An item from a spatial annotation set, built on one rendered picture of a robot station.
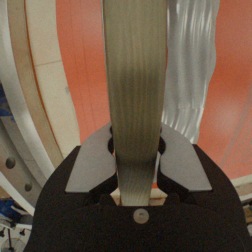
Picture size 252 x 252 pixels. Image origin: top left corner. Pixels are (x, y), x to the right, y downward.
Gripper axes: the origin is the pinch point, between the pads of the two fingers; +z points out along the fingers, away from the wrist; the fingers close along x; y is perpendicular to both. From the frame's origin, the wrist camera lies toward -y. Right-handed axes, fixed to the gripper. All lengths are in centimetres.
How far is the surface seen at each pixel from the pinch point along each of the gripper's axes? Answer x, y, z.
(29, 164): -179, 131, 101
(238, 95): 17.2, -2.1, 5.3
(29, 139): -16.8, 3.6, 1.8
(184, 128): 8.0, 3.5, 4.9
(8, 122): -176, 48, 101
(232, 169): 25.2, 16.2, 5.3
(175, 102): 5.9, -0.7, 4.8
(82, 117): -8.0, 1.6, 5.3
